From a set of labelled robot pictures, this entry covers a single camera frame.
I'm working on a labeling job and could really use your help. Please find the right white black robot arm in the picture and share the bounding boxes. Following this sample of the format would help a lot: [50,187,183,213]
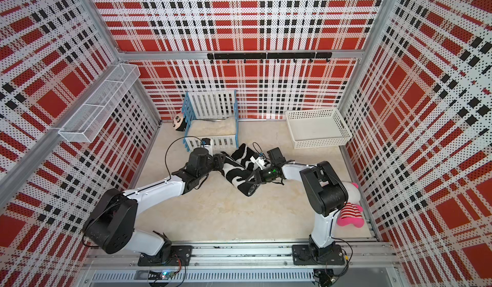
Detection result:
[248,147,349,263]

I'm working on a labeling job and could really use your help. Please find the black hook rail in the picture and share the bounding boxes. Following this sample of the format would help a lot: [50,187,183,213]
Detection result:
[207,51,333,61]

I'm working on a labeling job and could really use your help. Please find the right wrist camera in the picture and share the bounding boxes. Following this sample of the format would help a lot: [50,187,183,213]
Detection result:
[250,155,267,170]

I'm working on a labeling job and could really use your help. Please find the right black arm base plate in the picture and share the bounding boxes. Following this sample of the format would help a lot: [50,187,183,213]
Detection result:
[292,243,345,266]

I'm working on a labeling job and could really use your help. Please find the white plastic basket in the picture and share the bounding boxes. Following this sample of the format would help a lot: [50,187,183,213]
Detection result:
[283,109,353,149]

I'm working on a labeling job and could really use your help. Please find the white wire mesh shelf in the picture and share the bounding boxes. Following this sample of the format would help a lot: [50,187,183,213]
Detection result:
[58,63,140,143]

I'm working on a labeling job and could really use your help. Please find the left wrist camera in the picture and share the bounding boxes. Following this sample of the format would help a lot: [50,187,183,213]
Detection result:
[201,138,213,156]

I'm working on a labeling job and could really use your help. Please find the blue white toy crib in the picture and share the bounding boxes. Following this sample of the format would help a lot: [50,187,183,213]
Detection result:
[181,91,239,151]

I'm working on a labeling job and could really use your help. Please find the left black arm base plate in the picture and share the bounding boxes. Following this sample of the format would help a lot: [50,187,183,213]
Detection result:
[138,246,193,267]

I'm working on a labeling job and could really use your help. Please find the aluminium mounting rail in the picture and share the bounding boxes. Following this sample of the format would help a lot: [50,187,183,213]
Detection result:
[76,240,407,286]

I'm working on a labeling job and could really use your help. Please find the grey zebra plush pillowcase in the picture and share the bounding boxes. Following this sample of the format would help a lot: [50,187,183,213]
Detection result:
[220,144,257,197]

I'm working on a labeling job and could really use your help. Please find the panda plush toy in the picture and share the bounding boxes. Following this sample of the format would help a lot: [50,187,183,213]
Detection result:
[172,113,188,132]

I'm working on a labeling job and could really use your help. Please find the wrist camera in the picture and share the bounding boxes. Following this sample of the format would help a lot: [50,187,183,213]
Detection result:
[201,138,213,156]
[250,155,267,170]

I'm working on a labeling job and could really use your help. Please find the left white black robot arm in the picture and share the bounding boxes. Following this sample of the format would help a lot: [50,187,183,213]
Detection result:
[82,148,226,259]

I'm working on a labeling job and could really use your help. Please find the green circuit board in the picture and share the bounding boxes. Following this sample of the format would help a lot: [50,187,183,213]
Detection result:
[147,270,176,281]

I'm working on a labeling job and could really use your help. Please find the white pink plush doll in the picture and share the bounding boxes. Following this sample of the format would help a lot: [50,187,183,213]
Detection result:
[336,182,365,228]

